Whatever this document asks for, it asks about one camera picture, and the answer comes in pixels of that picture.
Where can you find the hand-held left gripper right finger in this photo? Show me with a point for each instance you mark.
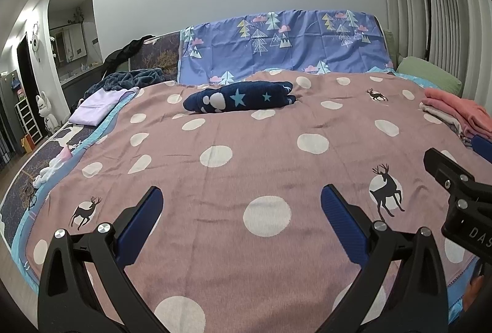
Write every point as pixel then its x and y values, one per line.
pixel 342 221

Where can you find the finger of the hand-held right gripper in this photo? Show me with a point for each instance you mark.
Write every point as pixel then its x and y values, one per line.
pixel 483 148
pixel 442 166

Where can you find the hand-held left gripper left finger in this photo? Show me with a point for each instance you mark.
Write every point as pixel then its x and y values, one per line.
pixel 142 217

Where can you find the navy star-print fleece pajama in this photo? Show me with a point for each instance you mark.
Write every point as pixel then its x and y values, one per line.
pixel 246 97

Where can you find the grey patterned folded garment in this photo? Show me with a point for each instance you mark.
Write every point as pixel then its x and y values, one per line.
pixel 466 141

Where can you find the dusty pink folded garment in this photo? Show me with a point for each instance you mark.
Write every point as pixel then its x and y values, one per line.
pixel 478 121

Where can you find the coral pink folded garment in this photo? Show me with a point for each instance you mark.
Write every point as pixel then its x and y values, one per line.
pixel 449 98

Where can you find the large green pillow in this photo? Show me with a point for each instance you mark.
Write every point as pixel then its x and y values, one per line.
pixel 426 72

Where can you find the white and pink soft toy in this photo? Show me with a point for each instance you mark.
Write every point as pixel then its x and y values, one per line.
pixel 50 170

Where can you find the pink white-dotted blanket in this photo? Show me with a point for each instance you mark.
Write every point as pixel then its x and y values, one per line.
pixel 246 164

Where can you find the lavender folded cloth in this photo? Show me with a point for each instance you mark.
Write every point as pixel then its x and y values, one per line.
pixel 100 106

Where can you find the pale pleated curtain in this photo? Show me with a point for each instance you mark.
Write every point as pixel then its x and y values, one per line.
pixel 461 29

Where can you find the small yellow box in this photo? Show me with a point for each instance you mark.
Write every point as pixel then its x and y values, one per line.
pixel 27 144

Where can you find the dark blue-grey fleece throw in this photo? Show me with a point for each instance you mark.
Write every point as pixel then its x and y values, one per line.
pixel 130 78

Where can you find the white cat figurine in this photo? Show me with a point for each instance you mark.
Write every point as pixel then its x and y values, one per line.
pixel 44 106

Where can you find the grey counter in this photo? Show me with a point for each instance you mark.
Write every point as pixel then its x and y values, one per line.
pixel 80 75

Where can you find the dark tree-print cover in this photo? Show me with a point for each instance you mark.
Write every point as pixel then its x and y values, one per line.
pixel 161 56

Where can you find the black garment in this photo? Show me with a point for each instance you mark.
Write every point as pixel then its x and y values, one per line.
pixel 127 50

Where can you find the purple tree-print sheet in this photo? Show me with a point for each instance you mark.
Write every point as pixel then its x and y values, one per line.
pixel 230 49

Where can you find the small plant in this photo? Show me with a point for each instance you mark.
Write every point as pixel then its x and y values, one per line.
pixel 78 14

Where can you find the mirrored wall cabinet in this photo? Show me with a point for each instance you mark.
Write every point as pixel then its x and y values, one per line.
pixel 73 45

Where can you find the white bear wall decoration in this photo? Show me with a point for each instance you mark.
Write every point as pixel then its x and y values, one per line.
pixel 34 43

